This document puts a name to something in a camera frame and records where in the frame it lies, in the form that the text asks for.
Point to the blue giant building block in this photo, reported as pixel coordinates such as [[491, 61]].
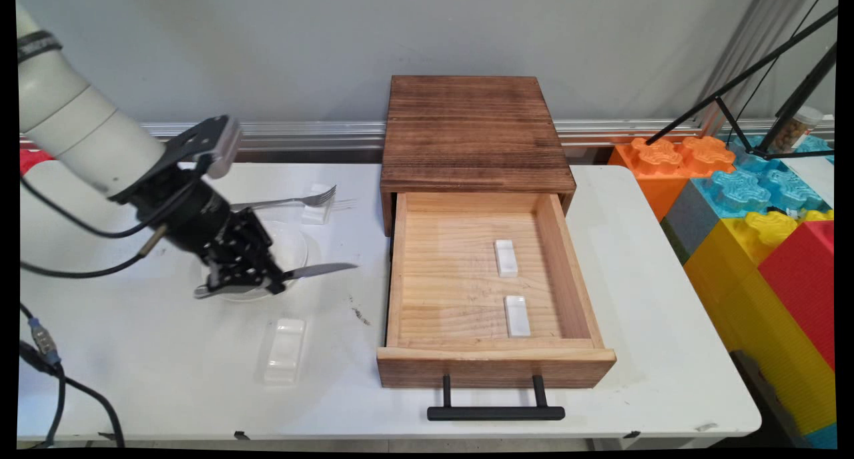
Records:
[[740, 192]]

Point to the small red object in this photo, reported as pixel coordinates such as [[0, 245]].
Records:
[[32, 160]]

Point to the clear jar with lid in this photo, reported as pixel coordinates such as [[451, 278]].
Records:
[[808, 117]]

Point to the black tripod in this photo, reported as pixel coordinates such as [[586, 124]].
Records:
[[798, 102]]

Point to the clear knife rest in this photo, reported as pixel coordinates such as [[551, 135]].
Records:
[[285, 352]]

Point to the white cutlery rest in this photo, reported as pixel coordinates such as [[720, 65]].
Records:
[[506, 259], [518, 316]]

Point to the aluminium rail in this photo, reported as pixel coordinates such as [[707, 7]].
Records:
[[320, 135]]

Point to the grey giant building block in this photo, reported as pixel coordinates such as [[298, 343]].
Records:
[[690, 219]]

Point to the light wooden drawer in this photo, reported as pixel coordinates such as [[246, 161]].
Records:
[[454, 279]]

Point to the clear fork rest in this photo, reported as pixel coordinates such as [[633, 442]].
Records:
[[315, 215]]

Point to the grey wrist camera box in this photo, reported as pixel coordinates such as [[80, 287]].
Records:
[[217, 142]]

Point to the orange giant building block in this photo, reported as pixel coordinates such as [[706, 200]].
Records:
[[657, 179]]

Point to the silver fork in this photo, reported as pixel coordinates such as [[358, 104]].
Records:
[[293, 200]]

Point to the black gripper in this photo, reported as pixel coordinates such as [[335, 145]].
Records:
[[183, 209]]

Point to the silver table knife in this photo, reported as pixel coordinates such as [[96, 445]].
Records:
[[327, 269]]

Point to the yellow giant building block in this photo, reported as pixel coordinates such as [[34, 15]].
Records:
[[747, 312]]

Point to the white round plate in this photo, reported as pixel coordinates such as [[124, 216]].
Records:
[[293, 245]]

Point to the red giant building block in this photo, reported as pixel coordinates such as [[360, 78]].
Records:
[[807, 279]]

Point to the dark wooden cabinet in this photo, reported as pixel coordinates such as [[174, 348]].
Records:
[[467, 132]]

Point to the grey curtain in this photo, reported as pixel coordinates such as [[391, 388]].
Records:
[[747, 52]]

